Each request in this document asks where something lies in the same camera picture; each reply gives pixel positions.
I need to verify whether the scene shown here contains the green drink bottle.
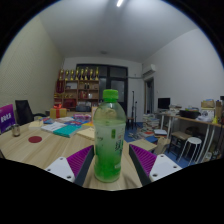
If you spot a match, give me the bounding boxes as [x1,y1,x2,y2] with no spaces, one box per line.
[92,88,127,184]

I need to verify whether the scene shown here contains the purple sign board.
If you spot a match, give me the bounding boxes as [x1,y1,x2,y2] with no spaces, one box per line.
[0,103,17,134]

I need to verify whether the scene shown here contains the white wall air conditioner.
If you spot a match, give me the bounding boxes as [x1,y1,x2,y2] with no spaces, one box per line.
[142,63,157,78]

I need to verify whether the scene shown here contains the white printed book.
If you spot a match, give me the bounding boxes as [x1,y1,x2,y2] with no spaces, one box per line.
[40,121,67,133]

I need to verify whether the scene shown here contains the brown square stool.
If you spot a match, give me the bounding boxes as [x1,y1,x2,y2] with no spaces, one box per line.
[168,130,193,158]

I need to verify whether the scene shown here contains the blue colourful book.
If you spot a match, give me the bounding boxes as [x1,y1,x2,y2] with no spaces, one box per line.
[64,119,84,127]

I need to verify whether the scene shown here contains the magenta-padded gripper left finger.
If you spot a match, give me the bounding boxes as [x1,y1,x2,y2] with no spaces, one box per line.
[44,144,95,187]

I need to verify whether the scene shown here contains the white round stool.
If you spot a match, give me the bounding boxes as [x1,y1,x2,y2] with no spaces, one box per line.
[181,136,203,164]

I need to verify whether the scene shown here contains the black computer monitor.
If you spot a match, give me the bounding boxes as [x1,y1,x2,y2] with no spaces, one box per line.
[157,97,171,111]

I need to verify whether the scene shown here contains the wooden side desk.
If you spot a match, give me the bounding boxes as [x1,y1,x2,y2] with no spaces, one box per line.
[159,111,224,164]

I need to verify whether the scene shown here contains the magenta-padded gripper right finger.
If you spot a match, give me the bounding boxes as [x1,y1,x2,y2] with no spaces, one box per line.
[128,143,183,186]

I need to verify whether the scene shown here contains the yellow gift box red ribbon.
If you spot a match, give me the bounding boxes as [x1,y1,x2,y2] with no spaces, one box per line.
[49,103,68,120]

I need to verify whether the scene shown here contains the flat round red coaster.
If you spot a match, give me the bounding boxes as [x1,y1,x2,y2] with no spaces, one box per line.
[27,135,43,144]

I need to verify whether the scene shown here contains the pink flat box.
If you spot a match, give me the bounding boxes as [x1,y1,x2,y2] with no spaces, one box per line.
[73,113,92,121]

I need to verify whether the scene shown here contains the wooden shelf unit with trophies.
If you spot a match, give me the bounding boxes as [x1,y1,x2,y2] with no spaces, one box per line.
[53,66,101,112]

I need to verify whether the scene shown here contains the teal book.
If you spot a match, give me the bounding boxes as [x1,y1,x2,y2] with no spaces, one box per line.
[52,124,83,139]

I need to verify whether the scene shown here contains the orange upright carton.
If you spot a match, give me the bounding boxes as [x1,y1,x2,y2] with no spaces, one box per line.
[90,106,99,122]

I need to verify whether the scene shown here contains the black office chair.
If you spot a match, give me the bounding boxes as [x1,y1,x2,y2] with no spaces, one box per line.
[14,99,48,127]

